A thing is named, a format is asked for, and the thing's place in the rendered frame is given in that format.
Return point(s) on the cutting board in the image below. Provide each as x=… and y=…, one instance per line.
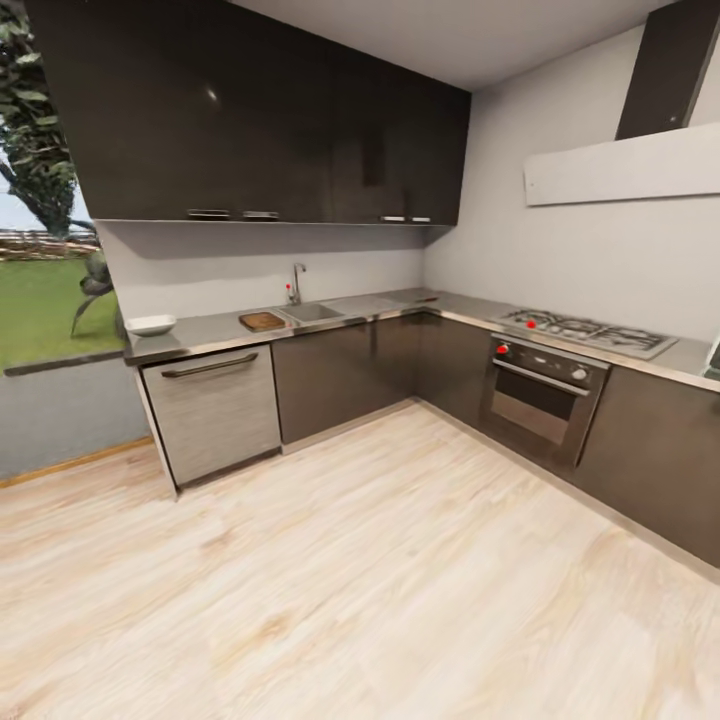
x=259, y=321

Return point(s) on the fixed window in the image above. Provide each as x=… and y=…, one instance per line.
x=66, y=396

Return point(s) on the oven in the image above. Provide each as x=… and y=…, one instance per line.
x=543, y=395

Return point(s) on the range hood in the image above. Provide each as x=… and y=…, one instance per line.
x=656, y=152

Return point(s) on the bowl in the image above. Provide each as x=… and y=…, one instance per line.
x=150, y=326

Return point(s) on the cabinet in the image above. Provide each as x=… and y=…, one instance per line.
x=398, y=142
x=188, y=110

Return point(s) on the drop in sink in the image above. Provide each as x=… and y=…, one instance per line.
x=330, y=310

